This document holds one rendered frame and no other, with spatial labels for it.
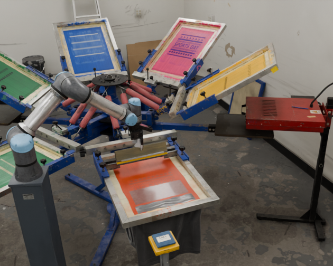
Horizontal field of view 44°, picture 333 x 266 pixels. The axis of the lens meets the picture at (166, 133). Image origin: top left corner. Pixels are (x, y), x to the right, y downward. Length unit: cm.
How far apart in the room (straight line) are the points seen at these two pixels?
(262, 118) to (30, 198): 174
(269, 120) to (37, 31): 435
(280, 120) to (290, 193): 131
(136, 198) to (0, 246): 174
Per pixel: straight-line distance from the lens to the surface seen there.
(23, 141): 229
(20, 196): 241
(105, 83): 333
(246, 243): 364
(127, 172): 275
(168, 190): 255
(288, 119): 317
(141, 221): 230
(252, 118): 314
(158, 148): 277
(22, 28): 659
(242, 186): 432
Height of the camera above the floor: 241
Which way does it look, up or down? 27 degrees down
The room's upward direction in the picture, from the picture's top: 2 degrees counter-clockwise
